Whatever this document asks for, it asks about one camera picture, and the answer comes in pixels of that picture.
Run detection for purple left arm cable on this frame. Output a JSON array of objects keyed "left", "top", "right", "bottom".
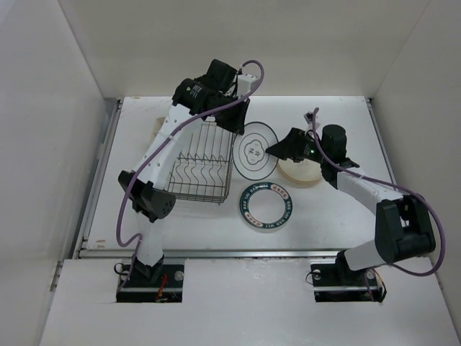
[{"left": 115, "top": 60, "right": 267, "bottom": 289}]

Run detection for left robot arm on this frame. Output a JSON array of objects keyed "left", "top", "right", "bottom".
[{"left": 116, "top": 59, "right": 264, "bottom": 286}]

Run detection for grey wire dish rack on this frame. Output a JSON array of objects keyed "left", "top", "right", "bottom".
[{"left": 166, "top": 117, "right": 236, "bottom": 204}]

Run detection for yellow plate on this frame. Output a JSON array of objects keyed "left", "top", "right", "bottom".
[{"left": 286, "top": 179, "right": 321, "bottom": 189}]

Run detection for cream white plate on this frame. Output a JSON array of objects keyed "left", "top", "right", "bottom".
[{"left": 278, "top": 159, "right": 322, "bottom": 185}]

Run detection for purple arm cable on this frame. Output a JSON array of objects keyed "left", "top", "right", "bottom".
[
  {"left": 115, "top": 60, "right": 267, "bottom": 289},
  {"left": 311, "top": 107, "right": 447, "bottom": 300}
]

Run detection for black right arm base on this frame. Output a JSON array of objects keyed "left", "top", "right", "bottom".
[{"left": 306, "top": 263, "right": 388, "bottom": 303}]

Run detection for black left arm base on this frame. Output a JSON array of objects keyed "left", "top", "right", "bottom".
[{"left": 114, "top": 263, "right": 184, "bottom": 303}]

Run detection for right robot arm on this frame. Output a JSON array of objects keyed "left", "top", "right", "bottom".
[{"left": 266, "top": 125, "right": 436, "bottom": 284}]

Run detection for aluminium table rail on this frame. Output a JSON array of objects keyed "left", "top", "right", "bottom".
[{"left": 79, "top": 96, "right": 393, "bottom": 258}]

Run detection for white bowl green band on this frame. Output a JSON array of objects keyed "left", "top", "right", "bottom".
[{"left": 238, "top": 181, "right": 293, "bottom": 234}]

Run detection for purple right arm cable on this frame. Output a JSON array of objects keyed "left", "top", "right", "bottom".
[{"left": 311, "top": 107, "right": 447, "bottom": 300}]

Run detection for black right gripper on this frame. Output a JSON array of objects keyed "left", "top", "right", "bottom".
[{"left": 265, "top": 127, "right": 328, "bottom": 164}]

